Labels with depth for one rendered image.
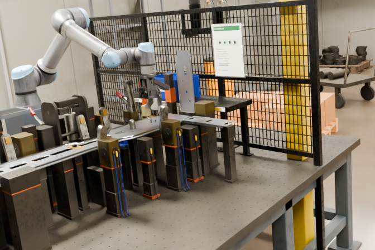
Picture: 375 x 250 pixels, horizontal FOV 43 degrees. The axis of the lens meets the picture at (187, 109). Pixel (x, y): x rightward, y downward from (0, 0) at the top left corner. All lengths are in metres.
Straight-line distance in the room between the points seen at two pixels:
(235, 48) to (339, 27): 8.03
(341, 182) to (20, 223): 1.90
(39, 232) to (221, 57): 1.43
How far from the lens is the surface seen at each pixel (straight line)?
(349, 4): 10.53
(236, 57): 2.69
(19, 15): 5.48
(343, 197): 3.07
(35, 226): 1.94
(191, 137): 2.34
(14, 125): 2.75
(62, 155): 2.10
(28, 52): 5.51
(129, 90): 2.55
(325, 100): 5.27
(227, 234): 1.90
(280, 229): 2.38
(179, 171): 2.30
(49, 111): 2.33
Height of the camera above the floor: 1.58
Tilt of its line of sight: 13 degrees down
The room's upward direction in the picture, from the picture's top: 6 degrees counter-clockwise
